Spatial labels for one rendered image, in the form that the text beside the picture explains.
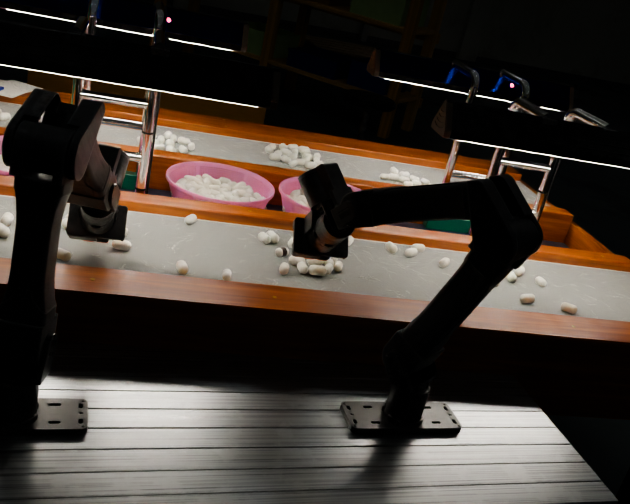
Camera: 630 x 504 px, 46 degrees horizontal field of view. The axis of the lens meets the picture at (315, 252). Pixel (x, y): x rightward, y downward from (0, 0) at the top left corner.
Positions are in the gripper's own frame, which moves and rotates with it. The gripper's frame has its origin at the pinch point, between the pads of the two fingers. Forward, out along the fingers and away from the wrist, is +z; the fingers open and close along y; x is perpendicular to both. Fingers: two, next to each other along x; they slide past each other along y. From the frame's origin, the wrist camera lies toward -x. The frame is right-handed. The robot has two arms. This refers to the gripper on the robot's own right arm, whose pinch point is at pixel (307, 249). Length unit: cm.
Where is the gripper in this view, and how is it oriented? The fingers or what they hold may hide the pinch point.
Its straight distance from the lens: 141.5
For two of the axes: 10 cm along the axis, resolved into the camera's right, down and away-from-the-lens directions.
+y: -9.6, -1.2, -2.6
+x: -0.4, 9.6, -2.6
